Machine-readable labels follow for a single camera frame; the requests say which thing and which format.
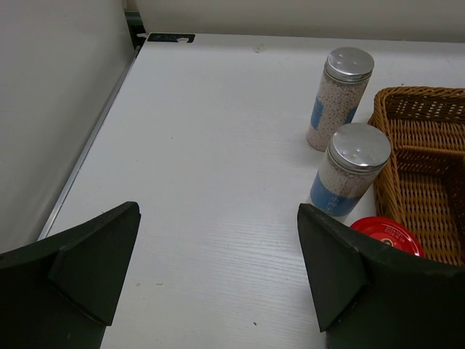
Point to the far red-lid sauce jar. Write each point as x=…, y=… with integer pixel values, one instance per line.
x=389, y=232

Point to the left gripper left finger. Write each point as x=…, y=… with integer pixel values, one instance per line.
x=63, y=291

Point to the far silver-lid spice jar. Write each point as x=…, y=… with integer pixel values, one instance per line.
x=345, y=76

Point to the left dark table label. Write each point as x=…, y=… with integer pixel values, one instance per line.
x=171, y=37

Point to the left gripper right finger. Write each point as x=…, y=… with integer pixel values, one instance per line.
x=370, y=295

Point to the brown wicker divided basket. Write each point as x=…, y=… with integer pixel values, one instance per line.
x=422, y=185

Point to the near silver-lid spice jar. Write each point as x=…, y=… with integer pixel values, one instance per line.
x=355, y=155

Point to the silver-lid spice jar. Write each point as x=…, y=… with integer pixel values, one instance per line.
x=355, y=155
x=345, y=76

